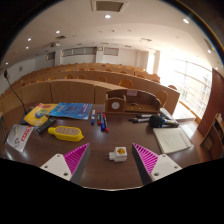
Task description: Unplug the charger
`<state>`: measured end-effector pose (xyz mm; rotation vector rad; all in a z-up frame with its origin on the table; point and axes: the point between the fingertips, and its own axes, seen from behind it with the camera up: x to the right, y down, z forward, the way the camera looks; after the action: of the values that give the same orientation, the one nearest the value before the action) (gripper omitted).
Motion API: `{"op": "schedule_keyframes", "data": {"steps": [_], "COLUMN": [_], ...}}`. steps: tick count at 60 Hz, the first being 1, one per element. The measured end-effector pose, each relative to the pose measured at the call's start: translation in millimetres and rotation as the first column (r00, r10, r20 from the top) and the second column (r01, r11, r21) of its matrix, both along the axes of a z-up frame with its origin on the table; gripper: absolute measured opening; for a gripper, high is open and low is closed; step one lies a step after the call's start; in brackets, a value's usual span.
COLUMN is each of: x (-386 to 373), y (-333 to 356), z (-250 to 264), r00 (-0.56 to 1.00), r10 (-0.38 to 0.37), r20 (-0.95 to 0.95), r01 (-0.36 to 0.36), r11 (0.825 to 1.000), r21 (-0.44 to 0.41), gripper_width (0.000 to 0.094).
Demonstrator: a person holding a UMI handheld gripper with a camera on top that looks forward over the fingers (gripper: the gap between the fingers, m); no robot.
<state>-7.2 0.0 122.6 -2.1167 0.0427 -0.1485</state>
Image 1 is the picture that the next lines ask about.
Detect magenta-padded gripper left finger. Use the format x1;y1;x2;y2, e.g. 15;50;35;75
39;142;92;186

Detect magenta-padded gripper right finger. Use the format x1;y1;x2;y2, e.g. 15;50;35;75
131;142;184;186

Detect white block charger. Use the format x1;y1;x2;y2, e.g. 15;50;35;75
107;146;128;163

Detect white paper pad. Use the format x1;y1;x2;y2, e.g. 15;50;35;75
152;126;194;155

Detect black handheld microphone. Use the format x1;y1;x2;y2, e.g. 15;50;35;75
148;114;180;129

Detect black pens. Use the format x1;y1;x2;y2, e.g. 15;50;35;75
128;113;154;124

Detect blue marker pen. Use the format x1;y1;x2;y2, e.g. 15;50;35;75
100;112;106;132
90;109;96;126

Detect black remote control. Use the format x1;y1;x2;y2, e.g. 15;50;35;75
35;116;57;135

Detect blue booklet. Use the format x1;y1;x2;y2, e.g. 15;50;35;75
48;102;93;121

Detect grey flat device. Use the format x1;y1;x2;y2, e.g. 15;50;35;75
159;107;175;121

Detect wooden desk organizer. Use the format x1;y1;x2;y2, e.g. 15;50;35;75
104;88;162;115

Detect yellow book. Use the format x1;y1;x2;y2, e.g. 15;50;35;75
23;102;58;127

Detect white printed paper sheet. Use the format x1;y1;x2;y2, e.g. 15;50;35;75
5;124;35;154

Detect wooden lecture bench rows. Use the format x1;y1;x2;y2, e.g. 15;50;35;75
0;63;182;116

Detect wooden shelf unit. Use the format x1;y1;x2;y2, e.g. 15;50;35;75
199;112;224;160

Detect wooden chairs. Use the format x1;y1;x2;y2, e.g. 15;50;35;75
19;64;179;108

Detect black gooseneck microphone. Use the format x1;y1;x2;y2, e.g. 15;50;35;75
3;69;34;126

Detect small dark ceiling vent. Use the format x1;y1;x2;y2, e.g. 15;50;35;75
203;38;216;53

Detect round ceiling lights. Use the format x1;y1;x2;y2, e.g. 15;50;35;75
24;13;214;54

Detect large square ceiling vent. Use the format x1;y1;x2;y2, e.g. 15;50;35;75
90;0;129;14

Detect black metal frame stand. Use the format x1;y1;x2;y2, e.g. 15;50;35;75
0;113;9;144

